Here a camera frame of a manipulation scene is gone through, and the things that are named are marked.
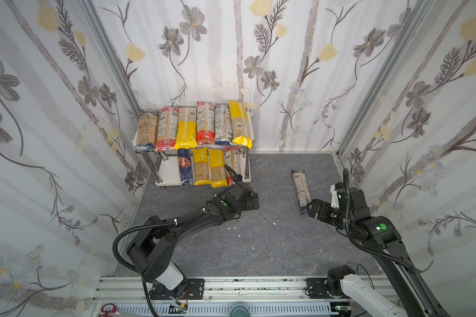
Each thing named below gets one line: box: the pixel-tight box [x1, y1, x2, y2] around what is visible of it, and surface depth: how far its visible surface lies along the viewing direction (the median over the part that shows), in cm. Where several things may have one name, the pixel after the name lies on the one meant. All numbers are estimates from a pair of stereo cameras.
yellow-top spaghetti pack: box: [228, 101, 254, 149], surface depth 80 cm
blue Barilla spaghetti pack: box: [177, 147, 193, 187], surface depth 103 cm
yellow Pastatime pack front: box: [208, 148, 228, 189], surface depth 107 cm
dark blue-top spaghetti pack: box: [134, 109, 160, 154], surface depth 78 cm
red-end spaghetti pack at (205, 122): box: [196, 101, 217, 145], surface depth 81 cm
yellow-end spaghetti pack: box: [173, 106, 198, 150], surface depth 79 cm
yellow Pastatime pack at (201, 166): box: [191, 147, 213, 186], surface depth 103 cm
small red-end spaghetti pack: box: [224, 145, 242, 186], surface depth 106 cm
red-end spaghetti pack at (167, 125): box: [156, 106, 179, 152], surface depth 78 cm
